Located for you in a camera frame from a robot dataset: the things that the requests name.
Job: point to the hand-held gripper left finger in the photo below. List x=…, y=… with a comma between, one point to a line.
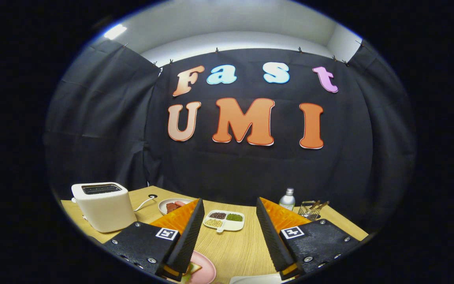
x=189, y=236

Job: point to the black backdrop cloth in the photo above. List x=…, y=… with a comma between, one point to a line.
x=231, y=169

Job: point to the white shallow dish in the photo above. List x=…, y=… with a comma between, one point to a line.
x=254, y=280

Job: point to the pink plate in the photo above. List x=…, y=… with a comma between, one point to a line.
x=207, y=270

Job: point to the white toaster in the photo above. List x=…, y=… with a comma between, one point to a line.
x=105, y=209

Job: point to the large red meat slice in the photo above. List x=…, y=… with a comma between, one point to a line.
x=171, y=207

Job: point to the toasted bread slice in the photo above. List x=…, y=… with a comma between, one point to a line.
x=194, y=268

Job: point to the silver bottle with green label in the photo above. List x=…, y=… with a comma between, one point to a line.
x=287, y=201

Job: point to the grey round plate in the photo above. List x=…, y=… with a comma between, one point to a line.
x=161, y=207

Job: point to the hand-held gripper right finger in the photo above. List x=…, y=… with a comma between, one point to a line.
x=272, y=236

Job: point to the white divided dish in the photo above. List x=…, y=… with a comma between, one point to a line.
x=235, y=225

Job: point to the ceiling light panel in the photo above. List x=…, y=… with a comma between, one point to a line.
x=115, y=31

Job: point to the pile of yellow beans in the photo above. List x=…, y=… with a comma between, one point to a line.
x=213, y=223

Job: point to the pile of green beans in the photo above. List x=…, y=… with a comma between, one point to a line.
x=235, y=217

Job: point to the pile of dark beans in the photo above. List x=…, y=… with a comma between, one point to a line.
x=218, y=215

